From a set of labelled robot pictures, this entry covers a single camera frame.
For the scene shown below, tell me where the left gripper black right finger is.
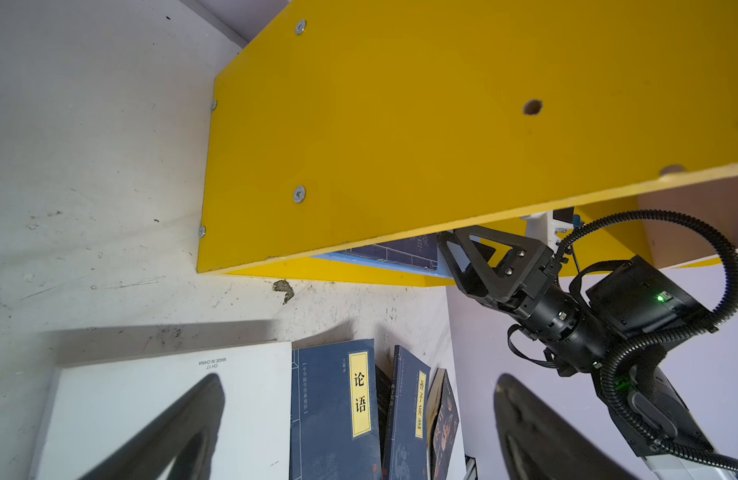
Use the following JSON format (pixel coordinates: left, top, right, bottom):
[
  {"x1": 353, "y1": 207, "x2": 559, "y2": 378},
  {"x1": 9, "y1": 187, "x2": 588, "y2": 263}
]
[{"x1": 494, "y1": 374, "x2": 633, "y2": 480}]

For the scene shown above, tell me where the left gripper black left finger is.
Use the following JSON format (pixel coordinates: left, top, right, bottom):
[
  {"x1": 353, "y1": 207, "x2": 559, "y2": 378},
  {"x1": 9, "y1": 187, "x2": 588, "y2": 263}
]
[{"x1": 83, "y1": 373, "x2": 226, "y2": 479}]

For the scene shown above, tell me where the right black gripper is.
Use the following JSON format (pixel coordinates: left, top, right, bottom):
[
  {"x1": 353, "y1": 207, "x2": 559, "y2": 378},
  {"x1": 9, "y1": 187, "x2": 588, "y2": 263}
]
[{"x1": 437, "y1": 226, "x2": 710, "y2": 375}]

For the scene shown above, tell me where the navy book yellow label Yijing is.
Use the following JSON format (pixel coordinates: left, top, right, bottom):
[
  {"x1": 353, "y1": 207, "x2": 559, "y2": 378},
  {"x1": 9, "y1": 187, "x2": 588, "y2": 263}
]
[{"x1": 339, "y1": 234, "x2": 438, "y2": 271}]

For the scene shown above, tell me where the white book La Dame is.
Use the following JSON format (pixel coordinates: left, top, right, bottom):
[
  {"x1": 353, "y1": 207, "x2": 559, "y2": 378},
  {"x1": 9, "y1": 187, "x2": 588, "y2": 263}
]
[{"x1": 29, "y1": 342, "x2": 292, "y2": 479}]

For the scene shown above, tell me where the navy book Lunyu yellow label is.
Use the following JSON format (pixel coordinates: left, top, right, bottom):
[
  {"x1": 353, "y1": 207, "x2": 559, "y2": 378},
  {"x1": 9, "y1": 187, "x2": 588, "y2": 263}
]
[{"x1": 289, "y1": 339, "x2": 382, "y2": 479}]

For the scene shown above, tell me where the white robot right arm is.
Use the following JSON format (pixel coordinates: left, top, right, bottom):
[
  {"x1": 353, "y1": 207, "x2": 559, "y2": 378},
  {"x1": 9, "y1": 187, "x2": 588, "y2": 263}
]
[{"x1": 437, "y1": 210, "x2": 738, "y2": 479}]

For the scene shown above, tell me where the dark purple illustrated book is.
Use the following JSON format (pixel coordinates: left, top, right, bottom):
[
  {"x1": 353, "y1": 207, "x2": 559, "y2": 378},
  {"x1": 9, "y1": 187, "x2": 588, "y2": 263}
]
[{"x1": 434, "y1": 371, "x2": 460, "y2": 480}]

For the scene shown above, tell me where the navy book Sunzi yellow label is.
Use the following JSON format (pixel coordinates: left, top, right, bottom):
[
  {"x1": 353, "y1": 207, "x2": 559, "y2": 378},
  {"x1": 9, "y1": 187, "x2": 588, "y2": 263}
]
[{"x1": 383, "y1": 345, "x2": 430, "y2": 479}]

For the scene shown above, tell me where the black book white lettering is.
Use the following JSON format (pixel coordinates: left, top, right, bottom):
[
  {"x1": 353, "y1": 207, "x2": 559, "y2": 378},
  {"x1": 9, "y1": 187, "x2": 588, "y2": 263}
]
[{"x1": 375, "y1": 366, "x2": 392, "y2": 460}]

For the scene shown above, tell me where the yellow shelf unit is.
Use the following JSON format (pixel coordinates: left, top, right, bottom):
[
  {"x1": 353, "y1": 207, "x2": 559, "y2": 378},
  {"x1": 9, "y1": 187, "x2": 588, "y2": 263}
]
[{"x1": 197, "y1": 1, "x2": 738, "y2": 286}]

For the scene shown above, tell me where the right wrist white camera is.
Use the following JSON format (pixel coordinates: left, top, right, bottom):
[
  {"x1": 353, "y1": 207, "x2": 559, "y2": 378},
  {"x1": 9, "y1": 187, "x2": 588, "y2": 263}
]
[{"x1": 521, "y1": 207, "x2": 582, "y2": 252}]

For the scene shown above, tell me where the black corrugated right cable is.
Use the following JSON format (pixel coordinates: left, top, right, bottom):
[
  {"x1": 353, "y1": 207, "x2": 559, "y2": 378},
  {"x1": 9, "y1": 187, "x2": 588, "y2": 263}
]
[{"x1": 551, "y1": 209, "x2": 738, "y2": 480}]

